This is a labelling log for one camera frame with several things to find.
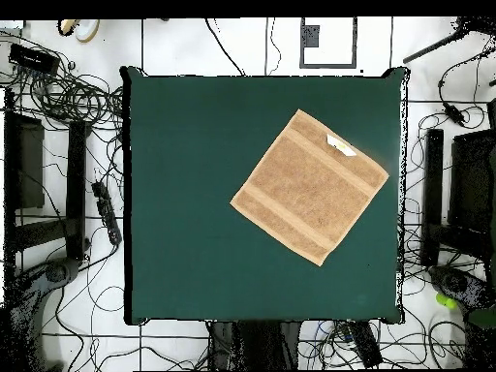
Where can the grey square floor frame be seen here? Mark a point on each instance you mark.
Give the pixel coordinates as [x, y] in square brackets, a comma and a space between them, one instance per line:
[302, 46]

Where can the small bright green object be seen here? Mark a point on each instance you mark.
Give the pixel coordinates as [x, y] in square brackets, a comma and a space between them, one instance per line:
[445, 301]

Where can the dark green table cloth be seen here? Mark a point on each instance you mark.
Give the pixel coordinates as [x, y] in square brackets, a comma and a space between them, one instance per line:
[174, 155]

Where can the person's white shoe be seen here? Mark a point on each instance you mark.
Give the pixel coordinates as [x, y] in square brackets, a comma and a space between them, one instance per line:
[87, 30]
[68, 26]

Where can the black network switch box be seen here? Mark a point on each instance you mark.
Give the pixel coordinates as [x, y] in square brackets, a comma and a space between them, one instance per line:
[33, 59]

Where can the tan terry towel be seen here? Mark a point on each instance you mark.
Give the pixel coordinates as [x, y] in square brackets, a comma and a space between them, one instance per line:
[310, 186]

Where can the black power strip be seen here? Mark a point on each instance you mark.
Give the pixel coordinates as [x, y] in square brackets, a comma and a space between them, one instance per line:
[106, 213]

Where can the dark grey stand base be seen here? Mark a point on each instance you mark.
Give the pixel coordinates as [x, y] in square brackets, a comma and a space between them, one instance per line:
[58, 271]
[457, 283]

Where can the black metal stand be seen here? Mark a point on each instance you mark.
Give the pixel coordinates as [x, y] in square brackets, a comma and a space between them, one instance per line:
[76, 186]
[434, 186]

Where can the black tripod pole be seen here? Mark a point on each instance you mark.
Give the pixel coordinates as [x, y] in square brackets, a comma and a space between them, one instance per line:
[434, 47]

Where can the black power adapter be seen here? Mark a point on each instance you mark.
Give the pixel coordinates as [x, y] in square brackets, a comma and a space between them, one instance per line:
[454, 114]

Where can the black rectangular floor box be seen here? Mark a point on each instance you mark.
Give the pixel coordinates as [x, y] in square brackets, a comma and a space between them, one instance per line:
[366, 343]

